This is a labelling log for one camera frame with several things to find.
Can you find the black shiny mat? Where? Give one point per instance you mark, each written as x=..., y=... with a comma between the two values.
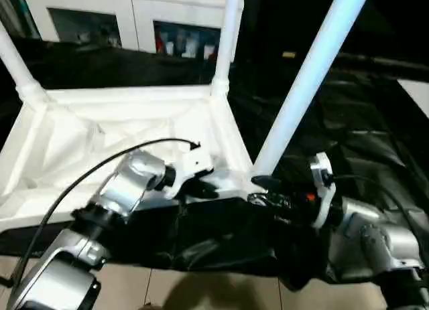
x=218, y=236

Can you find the long dark tube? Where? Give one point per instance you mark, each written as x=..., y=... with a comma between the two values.
x=375, y=60

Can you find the small tan block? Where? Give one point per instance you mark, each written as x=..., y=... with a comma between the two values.
x=289, y=54

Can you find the grey curtain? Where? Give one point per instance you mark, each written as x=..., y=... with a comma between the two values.
x=10, y=15

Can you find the white plastic table leg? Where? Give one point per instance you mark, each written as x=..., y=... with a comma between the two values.
x=229, y=39
x=13, y=55
x=301, y=82

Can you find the white cabinet with glass doors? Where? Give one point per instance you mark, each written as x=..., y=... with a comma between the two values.
x=134, y=2

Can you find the white flat item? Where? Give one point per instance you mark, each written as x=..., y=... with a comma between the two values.
x=415, y=95

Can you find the white plastic table top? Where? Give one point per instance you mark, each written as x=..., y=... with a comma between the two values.
x=100, y=116

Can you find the dark rounded robot foot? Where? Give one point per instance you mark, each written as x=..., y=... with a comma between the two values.
x=147, y=306

